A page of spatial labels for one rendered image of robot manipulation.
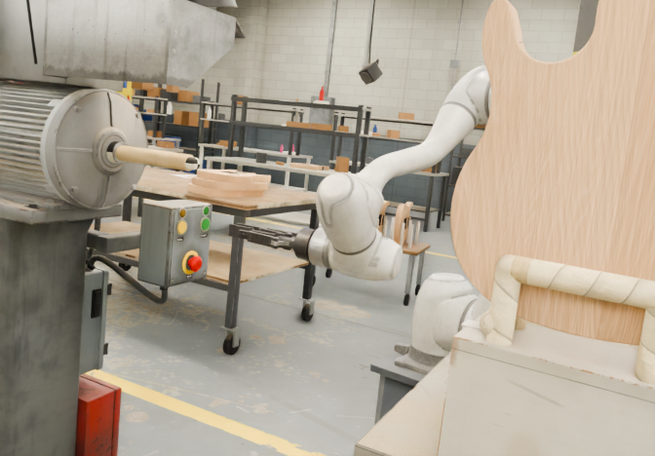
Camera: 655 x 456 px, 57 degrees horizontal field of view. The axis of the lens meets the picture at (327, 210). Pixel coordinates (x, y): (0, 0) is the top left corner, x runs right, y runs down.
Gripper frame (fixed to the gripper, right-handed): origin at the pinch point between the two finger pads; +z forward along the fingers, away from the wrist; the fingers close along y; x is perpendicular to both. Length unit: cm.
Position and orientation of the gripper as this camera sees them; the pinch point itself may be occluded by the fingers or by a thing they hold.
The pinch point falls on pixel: (244, 231)
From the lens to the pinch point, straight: 152.8
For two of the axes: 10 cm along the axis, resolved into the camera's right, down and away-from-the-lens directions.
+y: 4.6, -0.6, 8.9
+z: -8.8, -1.5, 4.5
